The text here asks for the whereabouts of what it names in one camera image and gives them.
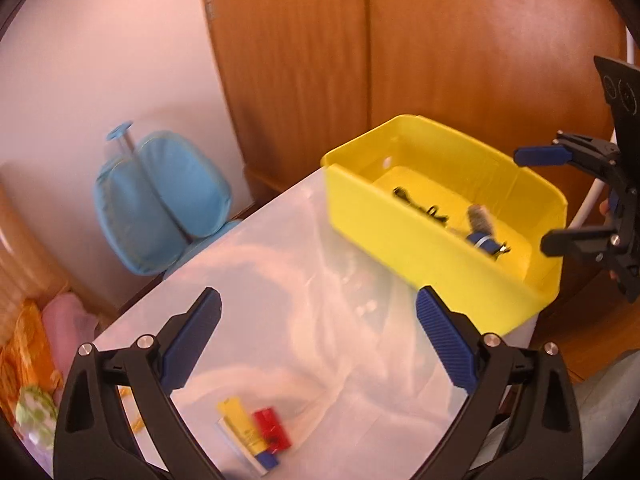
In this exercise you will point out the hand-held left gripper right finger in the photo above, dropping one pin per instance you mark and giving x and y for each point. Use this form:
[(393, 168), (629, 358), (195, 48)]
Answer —
[(445, 335)]

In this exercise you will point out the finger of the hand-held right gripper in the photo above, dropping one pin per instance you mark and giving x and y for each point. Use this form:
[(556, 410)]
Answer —
[(542, 155), (575, 242)]

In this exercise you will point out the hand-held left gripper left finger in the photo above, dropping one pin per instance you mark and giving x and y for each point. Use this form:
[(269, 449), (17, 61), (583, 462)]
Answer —
[(192, 340)]

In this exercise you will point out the yellow plastic box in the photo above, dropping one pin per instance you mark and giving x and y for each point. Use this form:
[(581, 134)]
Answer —
[(400, 240)]

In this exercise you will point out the black rhinestone hair clip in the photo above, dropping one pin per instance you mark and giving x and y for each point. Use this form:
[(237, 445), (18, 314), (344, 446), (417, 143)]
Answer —
[(402, 193)]

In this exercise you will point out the blue grey hair accessory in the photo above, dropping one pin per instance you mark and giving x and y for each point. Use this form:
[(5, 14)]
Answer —
[(480, 240)]

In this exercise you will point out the yellow tube blue cap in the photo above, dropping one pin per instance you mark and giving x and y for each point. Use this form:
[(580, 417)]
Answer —
[(240, 422)]

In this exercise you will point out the small red box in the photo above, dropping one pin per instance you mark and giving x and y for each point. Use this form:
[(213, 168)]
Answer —
[(272, 427)]

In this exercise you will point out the small blue box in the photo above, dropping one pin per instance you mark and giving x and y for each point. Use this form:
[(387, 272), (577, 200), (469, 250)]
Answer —
[(267, 458)]

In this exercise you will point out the blue padded chair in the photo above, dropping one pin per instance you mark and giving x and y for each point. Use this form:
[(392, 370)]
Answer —
[(165, 200)]

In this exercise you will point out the orange floral pillow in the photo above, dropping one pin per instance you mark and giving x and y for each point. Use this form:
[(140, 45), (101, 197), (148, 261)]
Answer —
[(30, 350)]

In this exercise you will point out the green cabbage plush toy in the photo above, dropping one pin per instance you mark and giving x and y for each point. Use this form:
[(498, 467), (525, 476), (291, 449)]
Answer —
[(35, 410)]

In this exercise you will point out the brown wooden wardrobe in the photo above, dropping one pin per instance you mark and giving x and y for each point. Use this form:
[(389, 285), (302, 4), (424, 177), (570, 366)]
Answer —
[(300, 60)]

